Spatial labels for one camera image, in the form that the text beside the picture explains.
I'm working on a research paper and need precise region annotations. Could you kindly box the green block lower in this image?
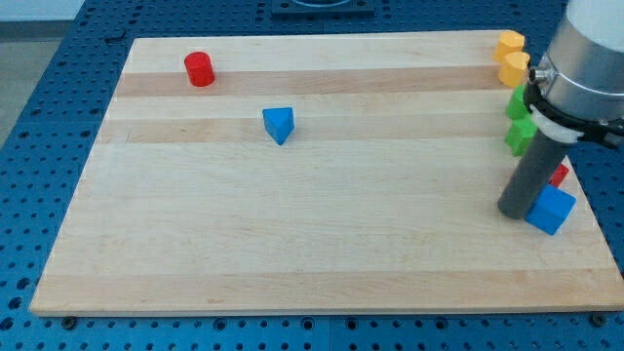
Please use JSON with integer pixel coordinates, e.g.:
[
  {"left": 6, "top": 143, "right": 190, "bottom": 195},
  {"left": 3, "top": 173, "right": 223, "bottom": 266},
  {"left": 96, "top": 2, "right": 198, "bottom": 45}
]
[{"left": 505, "top": 117, "right": 537, "bottom": 157}]

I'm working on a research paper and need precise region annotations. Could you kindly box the yellow block upper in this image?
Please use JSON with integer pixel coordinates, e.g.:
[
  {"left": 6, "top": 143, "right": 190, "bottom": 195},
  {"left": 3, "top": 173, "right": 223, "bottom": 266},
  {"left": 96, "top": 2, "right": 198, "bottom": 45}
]
[{"left": 492, "top": 30, "right": 526, "bottom": 63}]

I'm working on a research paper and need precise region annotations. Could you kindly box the wooden board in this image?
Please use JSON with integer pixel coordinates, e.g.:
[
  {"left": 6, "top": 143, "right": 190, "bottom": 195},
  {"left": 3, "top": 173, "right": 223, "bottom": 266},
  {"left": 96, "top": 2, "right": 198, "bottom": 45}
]
[{"left": 30, "top": 30, "right": 623, "bottom": 317}]

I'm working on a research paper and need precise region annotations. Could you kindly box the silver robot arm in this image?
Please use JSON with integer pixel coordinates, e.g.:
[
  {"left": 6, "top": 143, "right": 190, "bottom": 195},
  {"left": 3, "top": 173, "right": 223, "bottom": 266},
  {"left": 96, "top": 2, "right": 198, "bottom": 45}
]
[{"left": 497, "top": 0, "right": 623, "bottom": 219}]

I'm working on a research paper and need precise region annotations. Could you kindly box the red cylinder block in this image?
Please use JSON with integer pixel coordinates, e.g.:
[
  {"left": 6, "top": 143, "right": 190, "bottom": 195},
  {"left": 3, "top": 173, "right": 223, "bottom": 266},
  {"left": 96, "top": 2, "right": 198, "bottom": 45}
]
[{"left": 184, "top": 52, "right": 215, "bottom": 87}]

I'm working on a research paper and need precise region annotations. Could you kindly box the yellow heart block lower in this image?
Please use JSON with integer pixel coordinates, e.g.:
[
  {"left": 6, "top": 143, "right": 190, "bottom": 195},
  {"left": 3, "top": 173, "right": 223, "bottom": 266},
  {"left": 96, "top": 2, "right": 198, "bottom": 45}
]
[{"left": 497, "top": 52, "right": 530, "bottom": 88}]

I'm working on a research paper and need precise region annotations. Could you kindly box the green block upper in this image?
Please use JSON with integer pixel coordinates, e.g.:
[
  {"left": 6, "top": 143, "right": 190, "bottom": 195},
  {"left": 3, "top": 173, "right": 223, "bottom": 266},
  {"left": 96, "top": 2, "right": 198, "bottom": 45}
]
[{"left": 506, "top": 85, "right": 529, "bottom": 120}]

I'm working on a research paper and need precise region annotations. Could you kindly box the blue cube block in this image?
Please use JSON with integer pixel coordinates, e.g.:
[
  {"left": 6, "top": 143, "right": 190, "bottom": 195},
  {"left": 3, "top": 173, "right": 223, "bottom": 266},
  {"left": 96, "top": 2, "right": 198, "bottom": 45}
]
[{"left": 525, "top": 184, "right": 576, "bottom": 235}]

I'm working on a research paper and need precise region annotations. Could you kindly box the red block small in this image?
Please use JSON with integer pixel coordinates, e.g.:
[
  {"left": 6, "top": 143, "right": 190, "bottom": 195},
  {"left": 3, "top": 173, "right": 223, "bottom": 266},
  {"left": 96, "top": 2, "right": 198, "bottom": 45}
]
[{"left": 549, "top": 164, "right": 569, "bottom": 187}]

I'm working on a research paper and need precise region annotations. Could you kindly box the green block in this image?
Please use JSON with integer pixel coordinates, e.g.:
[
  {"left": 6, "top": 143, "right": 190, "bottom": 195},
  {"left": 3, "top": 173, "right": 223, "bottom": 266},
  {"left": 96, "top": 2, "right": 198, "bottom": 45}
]
[
  {"left": 505, "top": 117, "right": 537, "bottom": 157},
  {"left": 506, "top": 85, "right": 529, "bottom": 120}
]

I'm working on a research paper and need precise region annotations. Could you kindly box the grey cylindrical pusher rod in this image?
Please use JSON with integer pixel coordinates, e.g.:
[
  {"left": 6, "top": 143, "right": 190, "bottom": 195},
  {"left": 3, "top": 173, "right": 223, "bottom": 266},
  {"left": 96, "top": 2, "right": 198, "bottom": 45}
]
[{"left": 497, "top": 130, "right": 570, "bottom": 219}]

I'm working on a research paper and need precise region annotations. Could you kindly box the blue triangle block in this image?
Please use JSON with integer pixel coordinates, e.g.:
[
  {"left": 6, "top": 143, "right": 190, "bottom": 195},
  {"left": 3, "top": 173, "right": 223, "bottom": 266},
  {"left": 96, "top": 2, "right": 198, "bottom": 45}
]
[{"left": 262, "top": 107, "right": 294, "bottom": 145}]

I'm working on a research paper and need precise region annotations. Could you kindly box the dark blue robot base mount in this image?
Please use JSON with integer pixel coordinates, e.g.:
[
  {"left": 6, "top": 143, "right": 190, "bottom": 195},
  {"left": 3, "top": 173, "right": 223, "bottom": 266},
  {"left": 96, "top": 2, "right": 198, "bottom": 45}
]
[{"left": 268, "top": 0, "right": 375, "bottom": 17}]

